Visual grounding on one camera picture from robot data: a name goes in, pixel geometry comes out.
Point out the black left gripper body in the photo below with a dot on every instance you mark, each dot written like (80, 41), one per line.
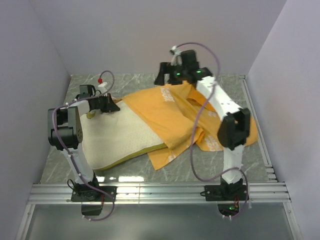
(99, 103)

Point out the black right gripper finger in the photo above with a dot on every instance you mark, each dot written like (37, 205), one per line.
(163, 70)
(173, 81)

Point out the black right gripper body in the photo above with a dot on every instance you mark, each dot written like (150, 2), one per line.
(177, 71)

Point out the cream quilted pillow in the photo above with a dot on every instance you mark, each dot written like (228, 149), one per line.
(112, 138)

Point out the orange pillowcase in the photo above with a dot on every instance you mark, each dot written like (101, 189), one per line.
(170, 111)

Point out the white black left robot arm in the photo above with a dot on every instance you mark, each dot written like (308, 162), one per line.
(66, 135)

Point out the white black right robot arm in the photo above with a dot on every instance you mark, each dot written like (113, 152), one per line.
(235, 123)

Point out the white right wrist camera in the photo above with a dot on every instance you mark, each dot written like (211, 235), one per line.
(176, 56)

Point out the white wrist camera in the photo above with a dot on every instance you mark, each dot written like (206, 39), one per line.
(176, 56)
(102, 87)

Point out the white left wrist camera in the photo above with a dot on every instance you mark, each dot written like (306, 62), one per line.
(102, 87)

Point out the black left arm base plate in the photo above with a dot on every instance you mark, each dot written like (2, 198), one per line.
(83, 193)

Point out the aluminium front rail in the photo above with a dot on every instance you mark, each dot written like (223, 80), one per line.
(140, 193)

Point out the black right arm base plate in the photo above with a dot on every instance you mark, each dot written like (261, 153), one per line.
(225, 192)

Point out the aluminium side rail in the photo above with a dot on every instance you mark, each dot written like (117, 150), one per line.
(261, 142)

